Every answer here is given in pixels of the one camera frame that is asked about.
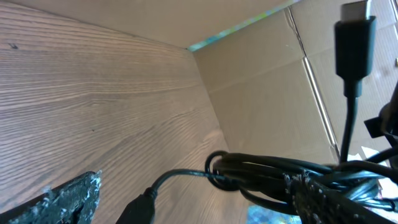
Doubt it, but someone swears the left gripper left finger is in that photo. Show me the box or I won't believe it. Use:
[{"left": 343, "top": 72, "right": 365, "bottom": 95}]
[{"left": 1, "top": 171, "right": 101, "bottom": 224}]

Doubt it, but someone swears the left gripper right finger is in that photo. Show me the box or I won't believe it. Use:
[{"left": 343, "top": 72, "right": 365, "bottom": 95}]
[{"left": 285, "top": 174, "right": 397, "bottom": 224}]

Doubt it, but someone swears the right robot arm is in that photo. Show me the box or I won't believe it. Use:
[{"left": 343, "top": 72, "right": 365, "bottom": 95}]
[{"left": 364, "top": 88, "right": 397, "bottom": 147}]

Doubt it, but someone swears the cardboard box wall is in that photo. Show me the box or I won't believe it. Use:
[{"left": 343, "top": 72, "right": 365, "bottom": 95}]
[{"left": 0, "top": 0, "right": 398, "bottom": 166}]

